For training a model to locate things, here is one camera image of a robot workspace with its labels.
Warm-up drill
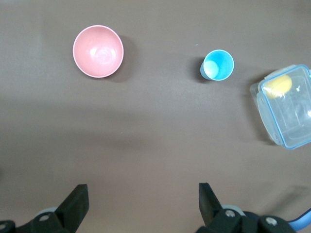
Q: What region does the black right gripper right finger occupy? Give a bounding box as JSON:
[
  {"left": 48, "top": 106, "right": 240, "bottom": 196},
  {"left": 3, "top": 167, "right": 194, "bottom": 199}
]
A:
[{"left": 195, "top": 182, "right": 260, "bottom": 233}]

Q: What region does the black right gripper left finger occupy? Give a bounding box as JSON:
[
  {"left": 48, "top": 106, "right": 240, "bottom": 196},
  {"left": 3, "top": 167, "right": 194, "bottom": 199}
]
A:
[{"left": 31, "top": 183, "right": 90, "bottom": 233}]

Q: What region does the clear plastic food container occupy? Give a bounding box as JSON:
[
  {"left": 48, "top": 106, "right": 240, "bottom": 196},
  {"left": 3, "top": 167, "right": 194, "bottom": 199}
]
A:
[{"left": 250, "top": 64, "right": 311, "bottom": 150}]

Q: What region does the yellow round food piece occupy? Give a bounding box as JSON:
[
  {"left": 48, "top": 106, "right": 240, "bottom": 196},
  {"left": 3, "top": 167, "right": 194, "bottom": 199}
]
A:
[{"left": 263, "top": 74, "right": 293, "bottom": 100}]

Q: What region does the blue plastic cup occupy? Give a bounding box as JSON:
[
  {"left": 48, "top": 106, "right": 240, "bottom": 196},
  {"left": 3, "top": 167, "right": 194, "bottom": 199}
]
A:
[{"left": 200, "top": 49, "right": 235, "bottom": 81}]

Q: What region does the pink bowl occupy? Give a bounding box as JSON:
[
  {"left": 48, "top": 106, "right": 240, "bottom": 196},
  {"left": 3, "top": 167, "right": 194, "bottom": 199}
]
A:
[{"left": 72, "top": 25, "right": 124, "bottom": 79}]

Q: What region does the black pot with blue handle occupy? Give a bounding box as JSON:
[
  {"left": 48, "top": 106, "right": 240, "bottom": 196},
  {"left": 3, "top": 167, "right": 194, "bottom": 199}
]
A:
[{"left": 290, "top": 210, "right": 311, "bottom": 232}]

